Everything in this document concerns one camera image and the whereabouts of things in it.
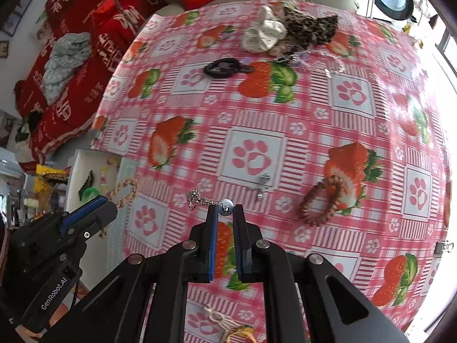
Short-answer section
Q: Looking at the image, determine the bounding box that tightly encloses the brown wooden bead bracelet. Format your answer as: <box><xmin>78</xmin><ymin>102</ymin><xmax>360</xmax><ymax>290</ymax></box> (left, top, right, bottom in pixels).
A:
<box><xmin>299</xmin><ymin>175</ymin><xmax>346</xmax><ymax>227</ymax></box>

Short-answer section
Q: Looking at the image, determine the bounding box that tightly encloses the pink strawberry tablecloth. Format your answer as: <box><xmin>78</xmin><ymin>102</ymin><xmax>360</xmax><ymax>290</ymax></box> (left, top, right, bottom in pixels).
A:
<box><xmin>95</xmin><ymin>2</ymin><xmax>451</xmax><ymax>328</ymax></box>

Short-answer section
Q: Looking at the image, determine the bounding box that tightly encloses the white jewelry tray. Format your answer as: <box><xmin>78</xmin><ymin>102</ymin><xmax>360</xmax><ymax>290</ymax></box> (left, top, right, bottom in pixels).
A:
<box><xmin>64</xmin><ymin>149</ymin><xmax>138</xmax><ymax>286</ymax></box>

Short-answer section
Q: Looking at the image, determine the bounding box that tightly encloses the green translucent bangle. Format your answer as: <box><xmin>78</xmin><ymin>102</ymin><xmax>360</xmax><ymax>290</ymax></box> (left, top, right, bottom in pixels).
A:
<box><xmin>78</xmin><ymin>188</ymin><xmax>101</xmax><ymax>203</ymax></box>

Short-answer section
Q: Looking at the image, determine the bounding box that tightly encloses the cream scrunchie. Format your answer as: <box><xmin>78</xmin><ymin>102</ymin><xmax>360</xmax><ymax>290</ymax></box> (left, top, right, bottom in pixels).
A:
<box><xmin>242</xmin><ymin>5</ymin><xmax>287</xmax><ymax>53</ymax></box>

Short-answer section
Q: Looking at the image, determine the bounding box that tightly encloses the white metal hair clip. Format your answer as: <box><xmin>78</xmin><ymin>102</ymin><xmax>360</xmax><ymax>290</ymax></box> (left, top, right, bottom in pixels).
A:
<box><xmin>204</xmin><ymin>305</ymin><xmax>238</xmax><ymax>331</ymax></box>

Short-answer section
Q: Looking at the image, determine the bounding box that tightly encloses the silver necklace chain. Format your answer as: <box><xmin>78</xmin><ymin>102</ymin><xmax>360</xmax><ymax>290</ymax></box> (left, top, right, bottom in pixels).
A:
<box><xmin>274</xmin><ymin>47</ymin><xmax>346</xmax><ymax>78</ymax></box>

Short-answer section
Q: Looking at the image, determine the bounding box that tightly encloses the grey green cloth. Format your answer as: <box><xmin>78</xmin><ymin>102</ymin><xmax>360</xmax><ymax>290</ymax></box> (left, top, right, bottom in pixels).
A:
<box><xmin>41</xmin><ymin>32</ymin><xmax>91</xmax><ymax>105</ymax></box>

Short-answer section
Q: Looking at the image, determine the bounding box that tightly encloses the leopard print scrunchie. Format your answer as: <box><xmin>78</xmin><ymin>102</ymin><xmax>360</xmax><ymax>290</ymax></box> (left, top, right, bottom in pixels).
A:
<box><xmin>284</xmin><ymin>5</ymin><xmax>338</xmax><ymax>50</ymax></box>

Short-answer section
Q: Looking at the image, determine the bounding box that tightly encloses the colourful beaded bracelet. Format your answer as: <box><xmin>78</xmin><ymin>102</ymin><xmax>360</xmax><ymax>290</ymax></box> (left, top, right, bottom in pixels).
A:
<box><xmin>98</xmin><ymin>157</ymin><xmax>121</xmax><ymax>194</ymax></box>

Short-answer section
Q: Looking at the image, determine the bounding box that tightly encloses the small silver charm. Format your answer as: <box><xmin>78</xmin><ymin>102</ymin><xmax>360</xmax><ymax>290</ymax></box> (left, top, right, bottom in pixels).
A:
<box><xmin>251</xmin><ymin>174</ymin><xmax>272</xmax><ymax>202</ymax></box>

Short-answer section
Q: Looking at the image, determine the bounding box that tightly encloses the braided rope bracelet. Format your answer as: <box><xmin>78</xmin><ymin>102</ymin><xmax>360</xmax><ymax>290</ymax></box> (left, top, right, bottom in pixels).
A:
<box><xmin>98</xmin><ymin>177</ymin><xmax>140</xmax><ymax>240</ymax></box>

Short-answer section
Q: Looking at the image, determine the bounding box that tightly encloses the red printed quilt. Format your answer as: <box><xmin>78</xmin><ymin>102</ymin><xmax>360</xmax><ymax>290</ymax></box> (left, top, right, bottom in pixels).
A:
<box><xmin>14</xmin><ymin>0</ymin><xmax>167</xmax><ymax>174</ymax></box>

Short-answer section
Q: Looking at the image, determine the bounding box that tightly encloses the black hair tie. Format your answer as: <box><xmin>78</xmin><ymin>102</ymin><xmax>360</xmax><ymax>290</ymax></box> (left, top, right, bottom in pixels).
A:
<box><xmin>203</xmin><ymin>57</ymin><xmax>255</xmax><ymax>79</ymax></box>

